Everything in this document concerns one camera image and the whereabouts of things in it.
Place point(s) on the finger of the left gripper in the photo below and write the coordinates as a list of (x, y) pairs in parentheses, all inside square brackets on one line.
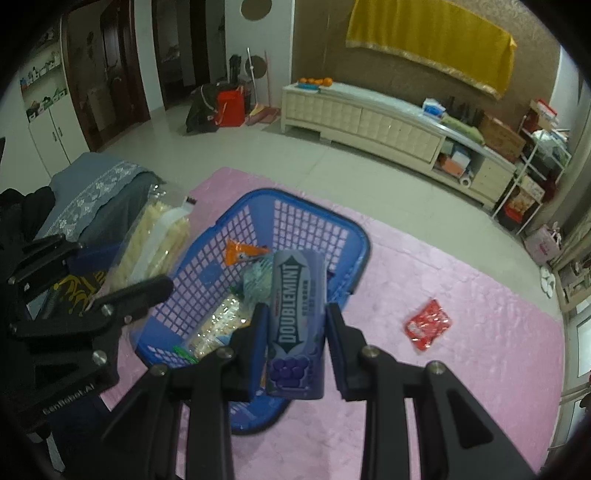
[(129, 304), (47, 261)]

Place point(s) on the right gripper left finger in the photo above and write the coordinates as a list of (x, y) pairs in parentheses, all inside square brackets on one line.
[(142, 435)]

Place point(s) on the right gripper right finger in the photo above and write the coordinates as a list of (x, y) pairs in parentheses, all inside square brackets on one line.
[(457, 438)]

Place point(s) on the green-edged cracker pack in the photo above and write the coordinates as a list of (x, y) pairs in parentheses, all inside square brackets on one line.
[(215, 330)]

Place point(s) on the small red snack packet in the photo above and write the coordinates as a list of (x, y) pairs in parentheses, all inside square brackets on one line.
[(430, 323)]

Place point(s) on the orange snack bar wrapper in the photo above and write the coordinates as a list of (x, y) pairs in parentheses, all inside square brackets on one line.
[(238, 252)]

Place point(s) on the teal striped clear snack bag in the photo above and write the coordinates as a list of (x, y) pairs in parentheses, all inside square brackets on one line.
[(257, 283)]

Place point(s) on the blue Doublemint gum pack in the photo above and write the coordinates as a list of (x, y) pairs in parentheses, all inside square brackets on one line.
[(295, 364)]

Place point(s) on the blue plastic basket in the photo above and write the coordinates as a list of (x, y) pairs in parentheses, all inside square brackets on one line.
[(274, 248)]

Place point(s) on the pink quilted table cover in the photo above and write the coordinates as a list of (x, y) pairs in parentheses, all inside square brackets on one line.
[(504, 349)]

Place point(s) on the white slippers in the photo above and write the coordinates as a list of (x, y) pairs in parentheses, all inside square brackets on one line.
[(547, 281)]

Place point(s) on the black bag on floor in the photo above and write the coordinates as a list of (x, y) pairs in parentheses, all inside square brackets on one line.
[(202, 112)]

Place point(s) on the pink tote bag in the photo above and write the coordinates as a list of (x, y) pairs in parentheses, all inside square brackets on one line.
[(545, 244)]

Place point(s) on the dark wooden door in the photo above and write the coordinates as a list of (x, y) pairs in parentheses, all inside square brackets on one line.
[(102, 71)]

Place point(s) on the red shopping bag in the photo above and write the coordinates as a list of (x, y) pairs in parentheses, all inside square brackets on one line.
[(230, 108)]

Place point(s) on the plate of oranges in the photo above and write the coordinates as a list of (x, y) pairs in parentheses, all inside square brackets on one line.
[(313, 84)]

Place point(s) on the white metal shelf rack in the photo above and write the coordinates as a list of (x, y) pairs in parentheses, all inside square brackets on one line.
[(542, 162)]

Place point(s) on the cardboard box on cabinet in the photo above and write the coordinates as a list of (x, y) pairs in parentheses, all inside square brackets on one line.
[(501, 138)]

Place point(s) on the green folded cloth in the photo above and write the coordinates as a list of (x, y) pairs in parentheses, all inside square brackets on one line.
[(468, 131)]

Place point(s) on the cream TV cabinet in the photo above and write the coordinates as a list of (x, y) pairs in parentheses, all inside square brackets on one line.
[(401, 133)]

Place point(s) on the blue tissue box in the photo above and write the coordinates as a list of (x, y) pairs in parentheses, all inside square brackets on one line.
[(433, 108)]

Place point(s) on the yellow cloth TV cover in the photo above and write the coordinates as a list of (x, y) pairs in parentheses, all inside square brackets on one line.
[(438, 34)]

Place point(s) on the white wall cupboard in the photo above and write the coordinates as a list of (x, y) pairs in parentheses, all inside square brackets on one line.
[(53, 122)]

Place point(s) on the round brown wall disc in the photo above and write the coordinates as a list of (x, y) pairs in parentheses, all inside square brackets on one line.
[(255, 10)]

